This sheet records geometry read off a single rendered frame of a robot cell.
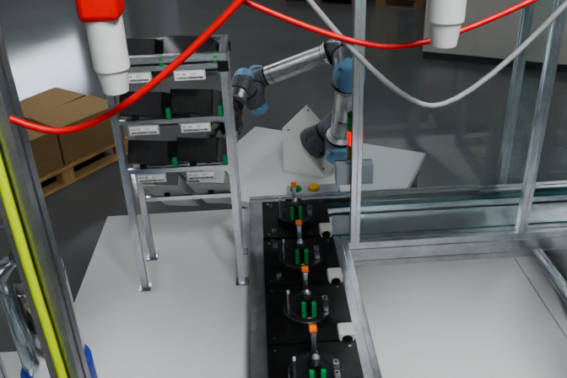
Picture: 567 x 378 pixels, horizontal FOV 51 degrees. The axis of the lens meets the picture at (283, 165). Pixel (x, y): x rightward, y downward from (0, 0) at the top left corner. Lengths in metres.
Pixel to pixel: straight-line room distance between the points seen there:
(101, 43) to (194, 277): 1.49
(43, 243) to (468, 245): 1.56
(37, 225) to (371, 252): 1.40
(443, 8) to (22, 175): 0.57
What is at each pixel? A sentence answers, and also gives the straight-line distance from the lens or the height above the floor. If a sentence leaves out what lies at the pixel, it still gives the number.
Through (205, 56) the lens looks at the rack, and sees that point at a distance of 1.69.
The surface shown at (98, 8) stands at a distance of 0.70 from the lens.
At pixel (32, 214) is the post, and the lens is 0.90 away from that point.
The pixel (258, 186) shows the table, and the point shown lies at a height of 0.86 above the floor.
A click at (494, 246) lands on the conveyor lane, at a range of 2.21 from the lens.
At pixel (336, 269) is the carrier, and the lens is 1.89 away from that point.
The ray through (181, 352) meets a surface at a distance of 1.86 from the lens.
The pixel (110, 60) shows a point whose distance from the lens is 0.72.
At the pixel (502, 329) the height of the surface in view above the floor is 0.86.
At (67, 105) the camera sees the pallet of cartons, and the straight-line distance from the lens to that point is 5.00.
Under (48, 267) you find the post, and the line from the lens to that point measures 0.94.
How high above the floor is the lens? 2.15
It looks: 28 degrees down
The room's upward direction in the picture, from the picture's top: 2 degrees counter-clockwise
